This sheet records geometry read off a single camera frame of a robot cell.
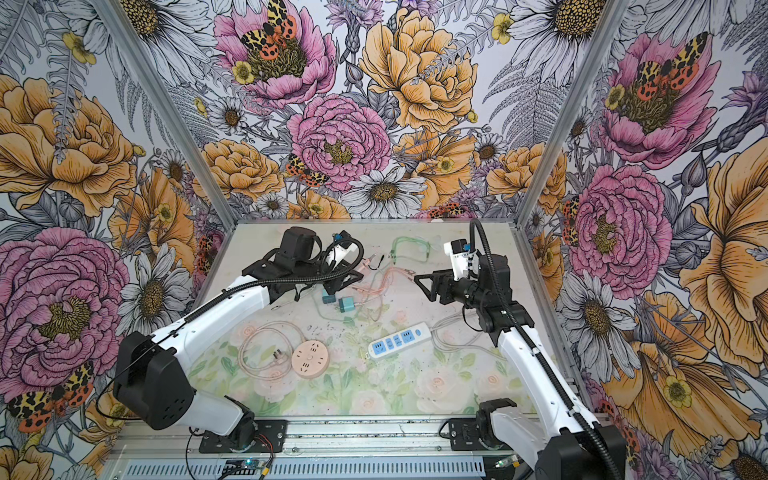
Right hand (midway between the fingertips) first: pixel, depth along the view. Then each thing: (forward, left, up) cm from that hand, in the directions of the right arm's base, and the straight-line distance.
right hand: (424, 286), depth 76 cm
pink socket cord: (+2, +42, -23) cm, 48 cm away
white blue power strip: (-3, +2, -21) cm, 21 cm away
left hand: (+4, +18, -2) cm, 18 cm away
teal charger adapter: (+9, +28, -20) cm, 35 cm away
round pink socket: (-10, +31, -20) cm, 39 cm away
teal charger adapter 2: (+8, +23, -21) cm, 32 cm away
